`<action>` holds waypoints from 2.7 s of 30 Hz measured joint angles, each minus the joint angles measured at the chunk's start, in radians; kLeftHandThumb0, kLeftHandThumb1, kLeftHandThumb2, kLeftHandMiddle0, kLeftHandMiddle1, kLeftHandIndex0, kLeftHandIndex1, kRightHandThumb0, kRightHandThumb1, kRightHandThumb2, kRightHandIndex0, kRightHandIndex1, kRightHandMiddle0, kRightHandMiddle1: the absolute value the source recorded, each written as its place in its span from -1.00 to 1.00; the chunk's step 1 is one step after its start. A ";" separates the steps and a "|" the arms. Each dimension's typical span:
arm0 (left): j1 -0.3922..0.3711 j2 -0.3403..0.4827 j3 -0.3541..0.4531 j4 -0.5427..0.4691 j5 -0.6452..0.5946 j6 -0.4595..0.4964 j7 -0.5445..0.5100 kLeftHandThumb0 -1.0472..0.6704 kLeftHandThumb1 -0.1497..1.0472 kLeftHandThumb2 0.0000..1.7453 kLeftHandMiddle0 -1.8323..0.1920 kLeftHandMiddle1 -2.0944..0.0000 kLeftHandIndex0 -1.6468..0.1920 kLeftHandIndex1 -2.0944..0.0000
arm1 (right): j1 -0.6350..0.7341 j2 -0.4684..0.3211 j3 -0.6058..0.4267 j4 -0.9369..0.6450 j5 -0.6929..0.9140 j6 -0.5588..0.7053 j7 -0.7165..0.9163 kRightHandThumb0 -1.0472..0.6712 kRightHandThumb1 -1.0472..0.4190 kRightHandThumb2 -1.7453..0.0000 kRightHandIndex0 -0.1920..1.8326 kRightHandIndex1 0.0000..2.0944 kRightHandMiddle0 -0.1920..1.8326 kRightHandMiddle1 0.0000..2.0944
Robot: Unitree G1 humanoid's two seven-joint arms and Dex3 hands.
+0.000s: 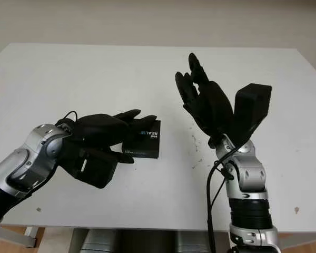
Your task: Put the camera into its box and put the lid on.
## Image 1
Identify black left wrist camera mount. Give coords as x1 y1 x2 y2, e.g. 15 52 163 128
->
65 147 119 189

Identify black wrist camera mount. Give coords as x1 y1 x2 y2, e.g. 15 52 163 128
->
233 83 273 149
65 147 119 189

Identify black Intel RealSense box lid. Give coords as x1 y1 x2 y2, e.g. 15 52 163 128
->
121 120 162 160

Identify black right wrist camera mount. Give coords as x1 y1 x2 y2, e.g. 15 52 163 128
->
233 83 273 149

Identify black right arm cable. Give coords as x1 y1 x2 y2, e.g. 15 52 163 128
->
206 147 238 253

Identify silver left robot leg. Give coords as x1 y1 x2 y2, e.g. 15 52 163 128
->
80 229 117 253

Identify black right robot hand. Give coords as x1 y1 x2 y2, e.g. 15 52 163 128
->
175 52 235 141

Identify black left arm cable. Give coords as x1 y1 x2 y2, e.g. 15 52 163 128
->
62 111 78 125

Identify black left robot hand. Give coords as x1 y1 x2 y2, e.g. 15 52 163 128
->
55 109 159 164

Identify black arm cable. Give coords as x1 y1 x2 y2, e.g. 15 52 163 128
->
62 111 78 125
206 147 238 253

